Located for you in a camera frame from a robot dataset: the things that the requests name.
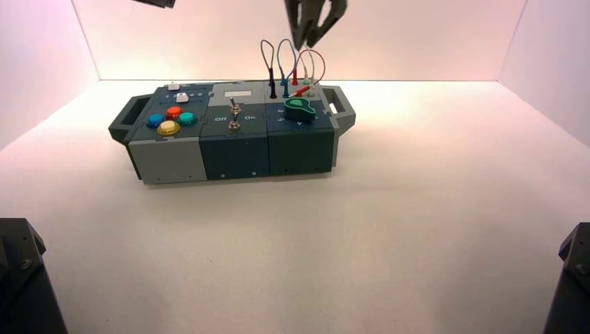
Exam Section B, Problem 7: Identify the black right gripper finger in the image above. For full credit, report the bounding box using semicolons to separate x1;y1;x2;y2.
306;0;347;47
284;0;319;51

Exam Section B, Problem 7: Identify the blue jumper wire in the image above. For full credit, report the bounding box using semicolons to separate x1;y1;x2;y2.
276;39;298;99

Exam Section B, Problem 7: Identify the green rotary knob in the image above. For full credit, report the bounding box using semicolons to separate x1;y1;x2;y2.
283;97;317;124

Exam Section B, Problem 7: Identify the yellow round push button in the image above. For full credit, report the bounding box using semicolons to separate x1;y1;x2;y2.
157;120;182;137

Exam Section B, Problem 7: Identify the grey and teal control box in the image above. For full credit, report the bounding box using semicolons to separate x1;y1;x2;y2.
109;80;357;185

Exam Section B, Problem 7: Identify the red jumper wire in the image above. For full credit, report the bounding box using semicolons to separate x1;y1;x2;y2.
289;49;326;98

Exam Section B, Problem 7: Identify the black jumper wire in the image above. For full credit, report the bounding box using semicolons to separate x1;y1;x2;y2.
260;39;278;100

